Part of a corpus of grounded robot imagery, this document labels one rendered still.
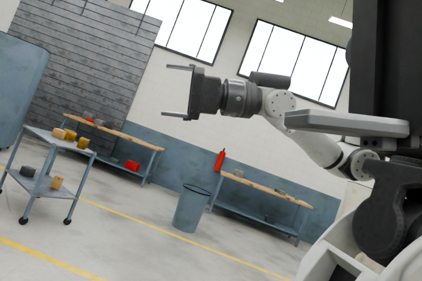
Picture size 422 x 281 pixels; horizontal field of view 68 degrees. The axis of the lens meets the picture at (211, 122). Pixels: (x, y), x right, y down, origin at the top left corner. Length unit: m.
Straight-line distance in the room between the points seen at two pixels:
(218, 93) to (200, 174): 6.90
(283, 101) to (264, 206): 7.05
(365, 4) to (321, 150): 0.59
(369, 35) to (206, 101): 0.52
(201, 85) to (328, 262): 0.42
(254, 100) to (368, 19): 0.50
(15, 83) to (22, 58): 0.43
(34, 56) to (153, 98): 2.88
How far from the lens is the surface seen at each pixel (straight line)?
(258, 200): 7.68
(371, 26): 0.23
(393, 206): 0.60
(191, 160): 7.57
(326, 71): 8.09
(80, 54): 8.54
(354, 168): 0.81
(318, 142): 0.79
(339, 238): 0.67
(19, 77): 6.21
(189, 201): 4.82
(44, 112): 8.66
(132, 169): 6.98
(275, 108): 0.70
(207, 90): 0.70
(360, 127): 0.17
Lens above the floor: 1.37
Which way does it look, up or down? 4 degrees up
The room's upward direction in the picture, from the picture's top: 20 degrees clockwise
